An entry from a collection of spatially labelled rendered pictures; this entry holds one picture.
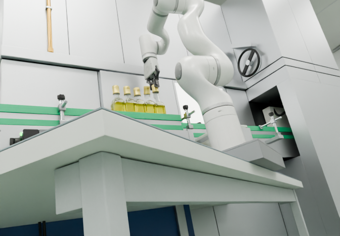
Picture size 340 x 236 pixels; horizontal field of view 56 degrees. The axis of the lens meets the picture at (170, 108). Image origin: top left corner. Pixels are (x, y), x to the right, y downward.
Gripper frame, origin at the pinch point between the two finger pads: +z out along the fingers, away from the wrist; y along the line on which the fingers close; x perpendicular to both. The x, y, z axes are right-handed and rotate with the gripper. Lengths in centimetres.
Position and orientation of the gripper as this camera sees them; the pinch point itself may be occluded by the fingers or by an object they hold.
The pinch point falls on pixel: (154, 85)
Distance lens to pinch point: 172.5
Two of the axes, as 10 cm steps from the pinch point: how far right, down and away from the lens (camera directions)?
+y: 5.2, -4.1, -7.5
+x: 8.4, 0.6, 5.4
